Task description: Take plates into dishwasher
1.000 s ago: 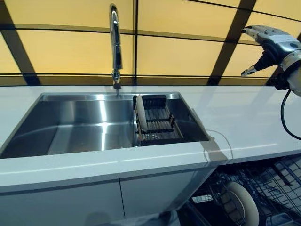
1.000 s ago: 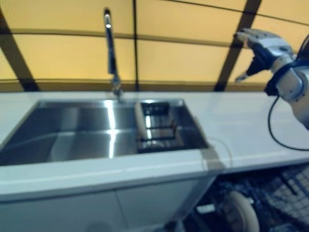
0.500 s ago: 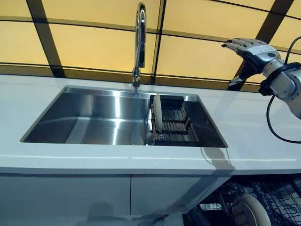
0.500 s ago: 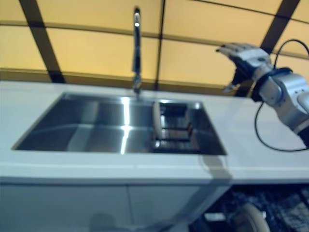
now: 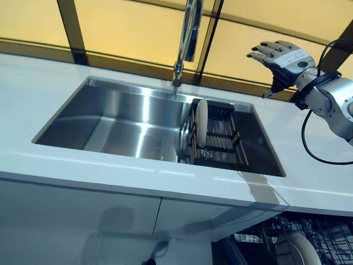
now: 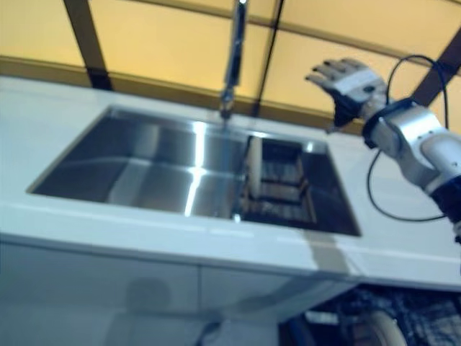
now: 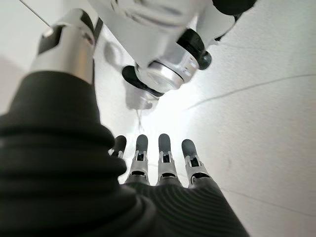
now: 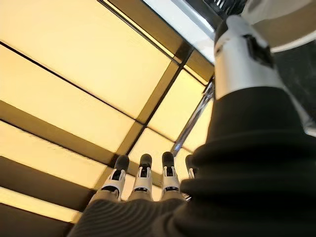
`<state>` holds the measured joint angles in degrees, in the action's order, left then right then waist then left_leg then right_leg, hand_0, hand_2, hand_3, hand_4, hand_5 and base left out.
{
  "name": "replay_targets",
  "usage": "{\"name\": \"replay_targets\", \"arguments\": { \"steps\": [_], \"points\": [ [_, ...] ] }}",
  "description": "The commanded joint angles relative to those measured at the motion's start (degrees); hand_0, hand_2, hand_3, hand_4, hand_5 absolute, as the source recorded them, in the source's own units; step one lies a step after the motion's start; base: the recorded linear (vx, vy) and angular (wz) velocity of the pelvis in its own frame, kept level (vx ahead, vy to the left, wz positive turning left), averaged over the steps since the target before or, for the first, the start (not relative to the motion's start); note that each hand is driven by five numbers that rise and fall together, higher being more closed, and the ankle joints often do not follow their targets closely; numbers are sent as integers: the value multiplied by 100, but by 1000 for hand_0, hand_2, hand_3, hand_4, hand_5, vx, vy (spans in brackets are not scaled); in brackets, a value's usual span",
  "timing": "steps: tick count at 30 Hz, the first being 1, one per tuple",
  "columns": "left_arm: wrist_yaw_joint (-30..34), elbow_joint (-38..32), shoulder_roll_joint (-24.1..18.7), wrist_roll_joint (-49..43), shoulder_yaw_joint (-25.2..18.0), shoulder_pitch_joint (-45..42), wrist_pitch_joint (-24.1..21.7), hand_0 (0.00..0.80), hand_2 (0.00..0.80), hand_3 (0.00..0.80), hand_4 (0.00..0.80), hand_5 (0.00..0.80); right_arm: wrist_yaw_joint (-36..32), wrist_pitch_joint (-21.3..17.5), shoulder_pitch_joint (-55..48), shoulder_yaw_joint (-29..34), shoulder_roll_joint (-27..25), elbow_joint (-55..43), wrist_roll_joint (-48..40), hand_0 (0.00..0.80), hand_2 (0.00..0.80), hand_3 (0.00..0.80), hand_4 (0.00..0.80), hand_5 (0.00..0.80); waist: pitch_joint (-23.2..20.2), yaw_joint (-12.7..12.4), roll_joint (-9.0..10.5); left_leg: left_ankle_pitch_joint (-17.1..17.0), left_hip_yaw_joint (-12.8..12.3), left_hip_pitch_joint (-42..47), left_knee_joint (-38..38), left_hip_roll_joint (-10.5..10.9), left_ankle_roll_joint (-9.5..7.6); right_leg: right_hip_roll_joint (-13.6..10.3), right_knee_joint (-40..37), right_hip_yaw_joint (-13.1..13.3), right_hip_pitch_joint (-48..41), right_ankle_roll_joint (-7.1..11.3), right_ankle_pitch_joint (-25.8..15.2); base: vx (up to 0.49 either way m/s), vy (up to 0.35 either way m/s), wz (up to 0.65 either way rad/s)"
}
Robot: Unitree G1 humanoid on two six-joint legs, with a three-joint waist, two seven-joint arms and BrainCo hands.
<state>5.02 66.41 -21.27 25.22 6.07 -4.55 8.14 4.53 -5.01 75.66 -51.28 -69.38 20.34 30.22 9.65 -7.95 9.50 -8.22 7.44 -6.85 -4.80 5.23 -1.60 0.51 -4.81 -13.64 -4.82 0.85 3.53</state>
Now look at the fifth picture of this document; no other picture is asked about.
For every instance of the chrome gooseneck kitchen faucet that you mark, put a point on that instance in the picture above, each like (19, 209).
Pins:
(189, 41)

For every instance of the black open dishwasher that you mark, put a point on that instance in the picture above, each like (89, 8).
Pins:
(223, 254)

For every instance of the wide white cabinet door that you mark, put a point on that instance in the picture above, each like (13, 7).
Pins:
(69, 207)

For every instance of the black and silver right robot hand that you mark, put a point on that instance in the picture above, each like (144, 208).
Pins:
(289, 60)

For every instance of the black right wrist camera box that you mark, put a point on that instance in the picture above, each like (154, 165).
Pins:
(300, 100)

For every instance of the stainless steel kitchen sink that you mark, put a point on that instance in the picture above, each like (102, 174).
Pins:
(110, 124)

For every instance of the black dish drying rack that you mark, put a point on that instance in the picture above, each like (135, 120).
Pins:
(220, 138)

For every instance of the cream round ceramic plate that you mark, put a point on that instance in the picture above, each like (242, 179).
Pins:
(298, 248)
(202, 121)

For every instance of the narrow white cabinet door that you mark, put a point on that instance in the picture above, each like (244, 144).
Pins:
(215, 220)

